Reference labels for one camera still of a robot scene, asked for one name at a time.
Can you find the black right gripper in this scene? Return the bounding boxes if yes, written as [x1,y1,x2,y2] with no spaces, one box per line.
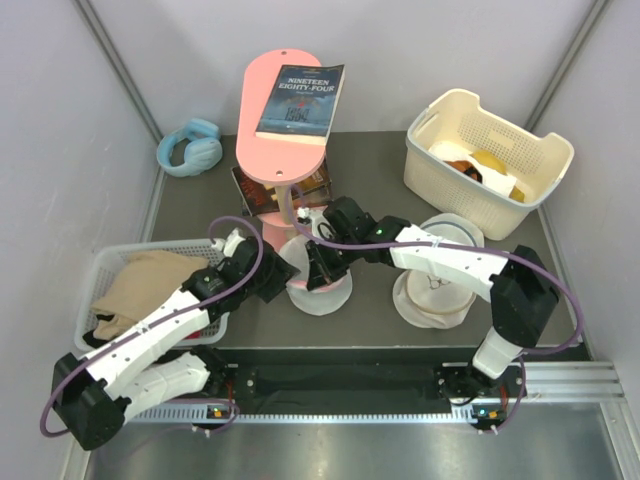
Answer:
[306,234,361,292]

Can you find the pink-trimmed white mesh laundry bag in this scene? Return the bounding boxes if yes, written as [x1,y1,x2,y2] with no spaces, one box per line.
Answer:
[279,236,353,316]

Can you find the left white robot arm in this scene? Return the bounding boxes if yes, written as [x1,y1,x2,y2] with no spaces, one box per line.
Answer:
[51,234,300,451]

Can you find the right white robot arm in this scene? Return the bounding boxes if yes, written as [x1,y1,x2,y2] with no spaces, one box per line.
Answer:
[295,196,560,398]

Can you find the beige-trimmed white mesh laundry bag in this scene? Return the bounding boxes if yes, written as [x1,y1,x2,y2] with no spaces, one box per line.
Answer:
[392,270,476,330]

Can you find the blue-trimmed white mesh laundry bag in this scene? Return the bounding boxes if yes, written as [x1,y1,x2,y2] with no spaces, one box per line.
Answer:
[420,213,485,247]

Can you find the cream perforated laundry basket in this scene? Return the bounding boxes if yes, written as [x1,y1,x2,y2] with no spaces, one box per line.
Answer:
[404,89,574,240]

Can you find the dark paperback book lower shelf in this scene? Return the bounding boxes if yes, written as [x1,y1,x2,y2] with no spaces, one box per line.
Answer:
[231,161,332,216]

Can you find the pink two-tier wooden shelf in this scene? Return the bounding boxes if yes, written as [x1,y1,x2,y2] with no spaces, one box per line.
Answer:
[236,49,325,250]

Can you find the beige folded garment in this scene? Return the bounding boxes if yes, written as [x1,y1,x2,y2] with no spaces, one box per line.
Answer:
[91,250,209,341]

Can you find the light blue headphones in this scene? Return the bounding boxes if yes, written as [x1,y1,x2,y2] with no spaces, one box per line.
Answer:
[156,118,223,178]

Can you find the Nineteen Eighty-Four paperback book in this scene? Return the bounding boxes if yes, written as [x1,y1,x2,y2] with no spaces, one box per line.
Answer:
[255,65,345,146]

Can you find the white perforated plastic basket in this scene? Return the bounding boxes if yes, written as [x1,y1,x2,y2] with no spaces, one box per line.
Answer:
[74,239,224,352]

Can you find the clothes pile in cream basket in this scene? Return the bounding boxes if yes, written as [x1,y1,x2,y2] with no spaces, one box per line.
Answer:
[429,141,526,203]

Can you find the black garment in white basket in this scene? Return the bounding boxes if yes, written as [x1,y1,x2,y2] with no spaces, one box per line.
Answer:
[76,331,129,353]

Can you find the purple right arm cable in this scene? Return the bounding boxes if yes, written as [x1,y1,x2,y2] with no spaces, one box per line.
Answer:
[289,183,586,434]

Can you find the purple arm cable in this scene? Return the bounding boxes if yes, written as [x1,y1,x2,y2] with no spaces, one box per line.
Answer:
[39,215,265,441]
[289,183,586,434]

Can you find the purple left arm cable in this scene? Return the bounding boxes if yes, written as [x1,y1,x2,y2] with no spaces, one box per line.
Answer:
[39,215,265,441]

